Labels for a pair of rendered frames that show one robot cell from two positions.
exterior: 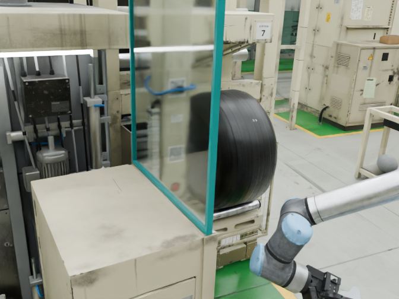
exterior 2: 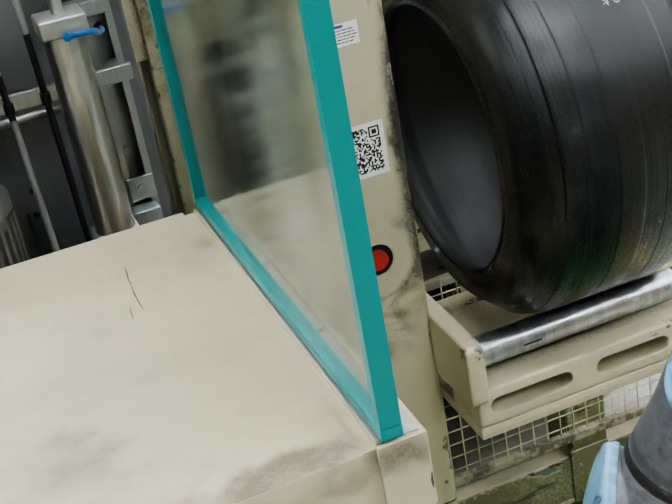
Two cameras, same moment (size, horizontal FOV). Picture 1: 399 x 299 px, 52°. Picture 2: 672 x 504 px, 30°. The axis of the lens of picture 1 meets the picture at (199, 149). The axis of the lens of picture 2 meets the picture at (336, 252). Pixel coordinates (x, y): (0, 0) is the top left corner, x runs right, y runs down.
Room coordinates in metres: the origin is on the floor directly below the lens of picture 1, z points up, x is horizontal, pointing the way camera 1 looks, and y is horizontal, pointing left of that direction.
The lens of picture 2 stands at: (0.16, -0.21, 1.85)
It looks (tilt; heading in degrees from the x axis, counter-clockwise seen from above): 27 degrees down; 14
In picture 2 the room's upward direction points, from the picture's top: 11 degrees counter-clockwise
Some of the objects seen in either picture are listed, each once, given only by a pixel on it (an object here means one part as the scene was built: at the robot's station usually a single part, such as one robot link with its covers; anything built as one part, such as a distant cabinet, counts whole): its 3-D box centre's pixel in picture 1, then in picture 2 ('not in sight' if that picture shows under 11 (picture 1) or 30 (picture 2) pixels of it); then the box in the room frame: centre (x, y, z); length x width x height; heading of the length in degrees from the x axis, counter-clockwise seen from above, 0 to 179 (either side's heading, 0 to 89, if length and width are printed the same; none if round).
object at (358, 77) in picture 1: (362, 85); not in sight; (6.22, -2.44, 0.62); 0.91 x 0.58 x 1.25; 114
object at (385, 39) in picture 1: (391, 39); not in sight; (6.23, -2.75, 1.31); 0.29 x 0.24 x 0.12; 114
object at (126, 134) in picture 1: (143, 152); not in sight; (2.06, 0.30, 1.05); 0.20 x 0.15 x 0.30; 120
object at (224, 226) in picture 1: (227, 223); (574, 356); (1.72, -0.15, 0.84); 0.36 x 0.09 x 0.06; 120
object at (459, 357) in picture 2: not in sight; (418, 316); (1.75, 0.07, 0.90); 0.40 x 0.03 x 0.10; 30
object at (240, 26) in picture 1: (212, 26); not in sight; (2.16, -0.04, 1.71); 0.61 x 0.25 x 0.15; 120
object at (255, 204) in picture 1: (229, 211); (574, 317); (1.73, -0.16, 0.90); 0.35 x 0.05 x 0.05; 120
